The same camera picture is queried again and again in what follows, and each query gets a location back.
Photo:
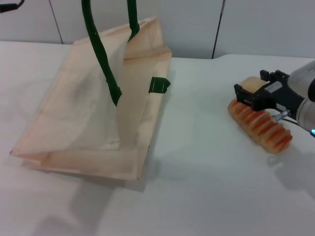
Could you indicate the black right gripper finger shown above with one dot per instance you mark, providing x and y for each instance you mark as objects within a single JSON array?
[
  {"x": 246, "y": 98},
  {"x": 275, "y": 76}
]

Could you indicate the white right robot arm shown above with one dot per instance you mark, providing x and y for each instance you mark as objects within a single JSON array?
[{"x": 302, "y": 73}]

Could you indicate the round egg yolk pastry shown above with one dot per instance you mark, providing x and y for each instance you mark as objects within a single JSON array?
[{"x": 253, "y": 83}]

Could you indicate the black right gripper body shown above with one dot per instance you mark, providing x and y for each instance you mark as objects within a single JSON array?
[{"x": 278, "y": 96}]

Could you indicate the long orange striped bread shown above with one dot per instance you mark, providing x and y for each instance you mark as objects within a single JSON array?
[{"x": 263, "y": 130}]

